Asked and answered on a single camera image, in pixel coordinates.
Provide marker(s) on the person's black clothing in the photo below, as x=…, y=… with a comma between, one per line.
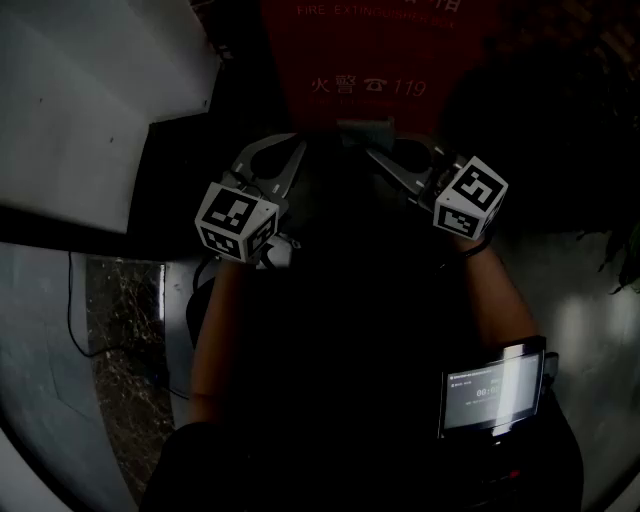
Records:
x=300, y=475

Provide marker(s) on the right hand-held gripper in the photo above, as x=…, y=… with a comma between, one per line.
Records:
x=467, y=200

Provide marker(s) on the red fire extinguisher box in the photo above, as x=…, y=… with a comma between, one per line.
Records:
x=350, y=60

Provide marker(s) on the person's right forearm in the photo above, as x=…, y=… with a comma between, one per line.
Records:
x=500, y=300

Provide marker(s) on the grey wiping cloth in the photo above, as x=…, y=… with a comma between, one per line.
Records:
x=370, y=131

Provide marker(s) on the person's white shoe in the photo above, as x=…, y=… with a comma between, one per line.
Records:
x=281, y=251

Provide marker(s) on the black phone with lit screen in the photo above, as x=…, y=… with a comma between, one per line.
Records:
x=492, y=395

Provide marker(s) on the person's left forearm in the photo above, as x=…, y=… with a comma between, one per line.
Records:
x=220, y=340

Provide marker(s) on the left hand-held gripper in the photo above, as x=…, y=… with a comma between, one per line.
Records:
x=235, y=215

